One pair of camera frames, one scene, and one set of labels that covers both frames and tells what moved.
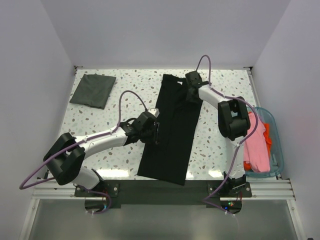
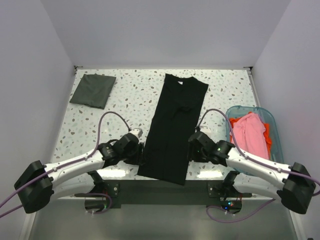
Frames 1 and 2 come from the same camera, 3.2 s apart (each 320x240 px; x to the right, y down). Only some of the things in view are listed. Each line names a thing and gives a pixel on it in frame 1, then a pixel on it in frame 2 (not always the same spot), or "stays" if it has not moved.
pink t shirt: x=255 y=148 stays
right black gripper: x=190 y=97 -> x=192 y=155
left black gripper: x=155 y=137 -> x=139 y=149
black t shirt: x=178 y=116 stays
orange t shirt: x=247 y=166 stays
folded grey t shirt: x=94 y=90 stays
